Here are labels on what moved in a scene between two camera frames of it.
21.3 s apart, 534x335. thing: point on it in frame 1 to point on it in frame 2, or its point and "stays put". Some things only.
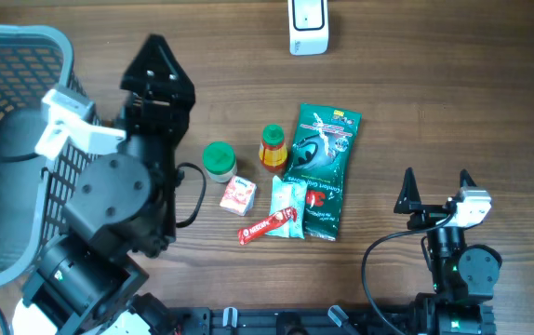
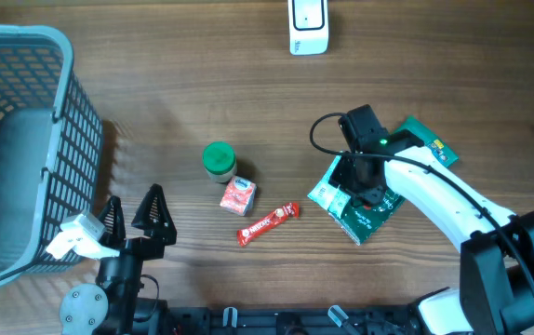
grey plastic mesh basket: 17,196 stays put
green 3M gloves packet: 322,158 to 362,221
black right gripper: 409,199 to 340,174
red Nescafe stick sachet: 250,232 stays put
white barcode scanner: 308,27 stays put
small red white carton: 239,195 stays put
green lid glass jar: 220,161 stays put
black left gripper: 134,78 to 145,247
